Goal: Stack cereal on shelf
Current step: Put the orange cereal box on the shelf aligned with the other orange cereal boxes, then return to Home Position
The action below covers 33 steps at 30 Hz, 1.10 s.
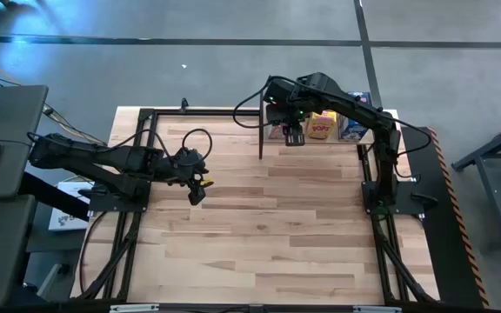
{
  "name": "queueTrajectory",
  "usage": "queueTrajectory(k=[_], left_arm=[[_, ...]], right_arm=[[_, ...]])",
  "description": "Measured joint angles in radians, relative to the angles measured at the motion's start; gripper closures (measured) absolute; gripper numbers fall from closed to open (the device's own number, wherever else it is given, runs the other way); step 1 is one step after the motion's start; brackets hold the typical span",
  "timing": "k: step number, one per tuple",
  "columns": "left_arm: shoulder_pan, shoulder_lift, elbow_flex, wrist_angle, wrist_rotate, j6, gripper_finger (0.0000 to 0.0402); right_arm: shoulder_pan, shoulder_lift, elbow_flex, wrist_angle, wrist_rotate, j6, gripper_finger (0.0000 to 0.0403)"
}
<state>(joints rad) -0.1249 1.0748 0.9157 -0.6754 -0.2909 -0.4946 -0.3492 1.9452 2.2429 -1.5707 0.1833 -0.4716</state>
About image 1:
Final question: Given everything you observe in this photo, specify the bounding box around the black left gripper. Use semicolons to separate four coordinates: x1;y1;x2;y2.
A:
158;146;215;207

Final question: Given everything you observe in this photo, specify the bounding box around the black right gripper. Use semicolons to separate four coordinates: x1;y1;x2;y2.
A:
262;80;308;148

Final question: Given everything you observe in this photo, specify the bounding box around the orange Mini-Wheats cereal box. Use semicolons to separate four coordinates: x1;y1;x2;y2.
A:
268;124;289;141

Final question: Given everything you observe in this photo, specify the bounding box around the yellow Corn Pops cereal box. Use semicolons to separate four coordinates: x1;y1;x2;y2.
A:
305;110;338;141

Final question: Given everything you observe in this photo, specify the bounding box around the white printed cardboard box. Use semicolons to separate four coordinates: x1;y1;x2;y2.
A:
48;181;97;232

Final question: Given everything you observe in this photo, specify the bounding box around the grey power strip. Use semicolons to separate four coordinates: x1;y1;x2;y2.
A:
37;263;71;299

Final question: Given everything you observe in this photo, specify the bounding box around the black mat with hazard stripe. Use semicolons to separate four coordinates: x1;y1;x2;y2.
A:
400;125;491;310

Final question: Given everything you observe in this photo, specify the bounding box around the black equipment stand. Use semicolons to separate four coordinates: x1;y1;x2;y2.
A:
450;113;501;253

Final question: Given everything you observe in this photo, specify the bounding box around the wooden shelf with black frame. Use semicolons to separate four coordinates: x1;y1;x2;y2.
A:
258;90;382;161

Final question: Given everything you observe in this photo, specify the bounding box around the black aluminium rig frame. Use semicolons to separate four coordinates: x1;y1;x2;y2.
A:
70;97;441;313

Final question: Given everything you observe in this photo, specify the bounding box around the silver aluminium bracket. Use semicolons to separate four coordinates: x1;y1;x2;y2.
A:
352;305;403;313
109;303;160;313

